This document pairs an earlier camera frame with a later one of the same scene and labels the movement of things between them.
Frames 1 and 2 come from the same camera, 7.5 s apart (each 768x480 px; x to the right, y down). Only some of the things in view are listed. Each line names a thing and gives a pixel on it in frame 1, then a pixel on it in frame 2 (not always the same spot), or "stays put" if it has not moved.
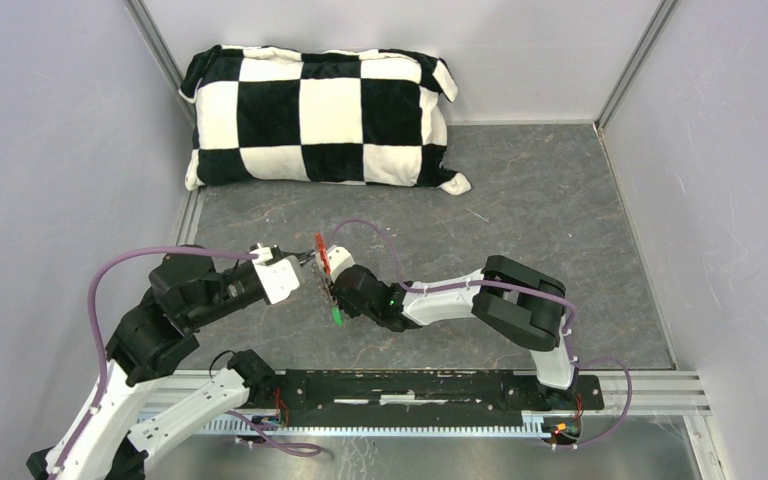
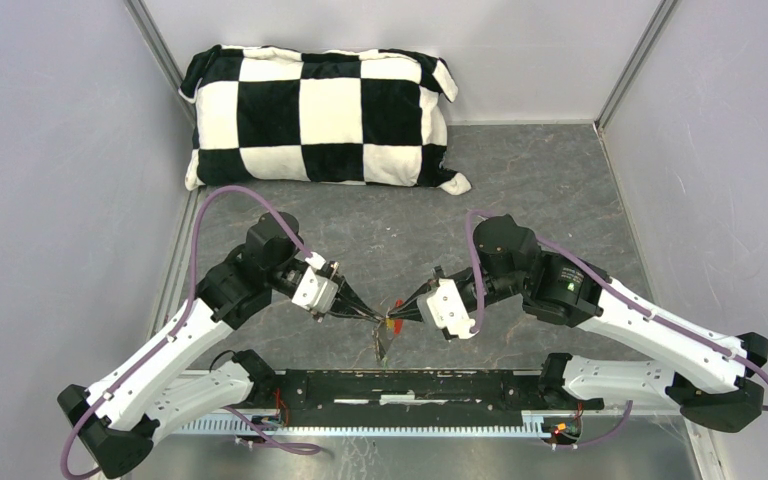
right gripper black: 351,312 → 411,308
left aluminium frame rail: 162,52 stays put
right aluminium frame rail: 635,61 stays put
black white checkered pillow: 374,117 stays put
